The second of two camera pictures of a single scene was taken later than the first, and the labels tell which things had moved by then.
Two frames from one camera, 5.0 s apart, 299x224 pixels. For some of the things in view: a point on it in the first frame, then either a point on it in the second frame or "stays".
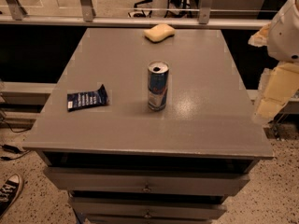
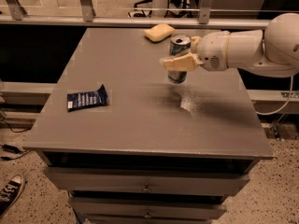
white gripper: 285,36 → 212,50
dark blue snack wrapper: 87,99 stays
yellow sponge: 159,33 stays
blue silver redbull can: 157,81 → 179,45
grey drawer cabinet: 121,162 stays
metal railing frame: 12,12 stays
